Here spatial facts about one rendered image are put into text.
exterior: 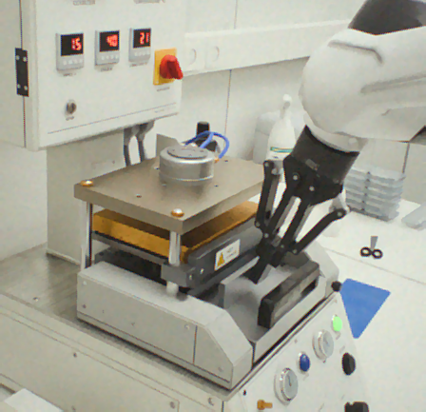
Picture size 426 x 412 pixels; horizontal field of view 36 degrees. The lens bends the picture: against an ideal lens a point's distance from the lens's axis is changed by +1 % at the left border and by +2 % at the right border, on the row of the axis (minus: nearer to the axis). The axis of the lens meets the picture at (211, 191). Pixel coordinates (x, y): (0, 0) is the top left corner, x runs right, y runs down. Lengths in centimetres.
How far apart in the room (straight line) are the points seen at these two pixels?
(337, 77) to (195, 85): 121
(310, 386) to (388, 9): 52
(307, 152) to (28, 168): 80
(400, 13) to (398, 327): 78
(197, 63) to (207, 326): 103
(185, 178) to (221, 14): 102
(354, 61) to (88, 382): 58
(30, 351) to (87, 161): 29
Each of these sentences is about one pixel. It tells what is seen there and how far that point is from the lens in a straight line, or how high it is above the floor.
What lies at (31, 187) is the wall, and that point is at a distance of 148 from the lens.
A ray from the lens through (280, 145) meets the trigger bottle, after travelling 188.
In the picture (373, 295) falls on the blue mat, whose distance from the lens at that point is 146.
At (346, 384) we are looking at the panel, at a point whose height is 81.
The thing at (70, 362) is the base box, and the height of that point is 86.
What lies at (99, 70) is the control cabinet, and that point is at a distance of 94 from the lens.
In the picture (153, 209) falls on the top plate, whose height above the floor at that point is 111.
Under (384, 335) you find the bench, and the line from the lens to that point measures 133.
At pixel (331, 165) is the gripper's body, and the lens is 79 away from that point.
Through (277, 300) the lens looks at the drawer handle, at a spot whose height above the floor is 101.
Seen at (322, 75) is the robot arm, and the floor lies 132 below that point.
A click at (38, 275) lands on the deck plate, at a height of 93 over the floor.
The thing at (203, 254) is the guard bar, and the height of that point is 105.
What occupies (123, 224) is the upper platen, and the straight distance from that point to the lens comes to 90.
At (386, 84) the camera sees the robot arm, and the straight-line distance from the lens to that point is 59.
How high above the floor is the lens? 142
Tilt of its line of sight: 20 degrees down
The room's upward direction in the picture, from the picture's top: 5 degrees clockwise
